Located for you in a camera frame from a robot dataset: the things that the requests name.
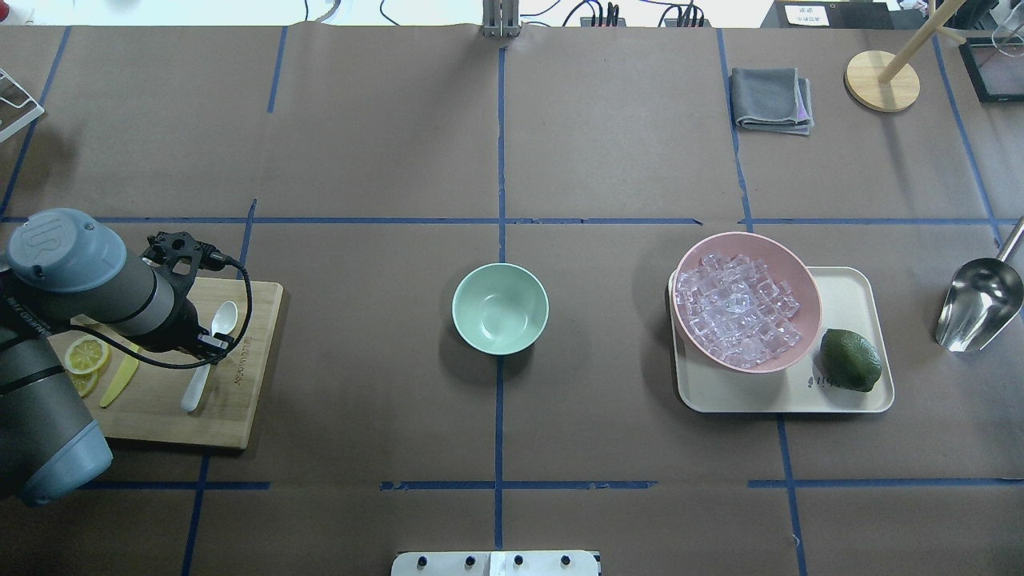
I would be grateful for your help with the steel ice scoop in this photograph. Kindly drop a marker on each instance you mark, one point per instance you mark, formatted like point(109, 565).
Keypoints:
point(985, 294)

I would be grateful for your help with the green lime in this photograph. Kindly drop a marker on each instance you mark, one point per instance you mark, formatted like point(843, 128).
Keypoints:
point(849, 360)

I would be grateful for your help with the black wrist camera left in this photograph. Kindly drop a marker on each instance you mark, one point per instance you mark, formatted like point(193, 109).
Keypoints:
point(179, 255)

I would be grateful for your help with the wooden mug tree stand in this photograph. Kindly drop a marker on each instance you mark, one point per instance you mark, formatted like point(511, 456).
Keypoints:
point(886, 82)

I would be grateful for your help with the metal tray with glasses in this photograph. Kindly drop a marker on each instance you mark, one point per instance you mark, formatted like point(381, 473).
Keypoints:
point(995, 67)

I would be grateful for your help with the grey folded cloth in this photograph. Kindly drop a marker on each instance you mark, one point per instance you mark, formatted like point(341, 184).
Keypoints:
point(775, 100)

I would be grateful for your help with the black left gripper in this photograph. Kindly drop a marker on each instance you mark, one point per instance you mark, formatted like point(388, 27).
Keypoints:
point(185, 318)

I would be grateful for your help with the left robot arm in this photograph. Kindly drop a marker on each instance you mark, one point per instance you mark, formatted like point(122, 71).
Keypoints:
point(61, 264)

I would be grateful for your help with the aluminium frame post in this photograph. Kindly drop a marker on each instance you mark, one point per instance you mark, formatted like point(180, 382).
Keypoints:
point(501, 18)

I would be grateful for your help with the pink bowl of ice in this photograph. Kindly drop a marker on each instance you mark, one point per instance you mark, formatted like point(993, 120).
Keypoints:
point(746, 302)

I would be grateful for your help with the yellow plastic knife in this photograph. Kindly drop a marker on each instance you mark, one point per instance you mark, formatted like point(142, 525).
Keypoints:
point(123, 375)

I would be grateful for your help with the green ceramic bowl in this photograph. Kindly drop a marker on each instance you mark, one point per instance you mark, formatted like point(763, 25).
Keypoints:
point(500, 309)

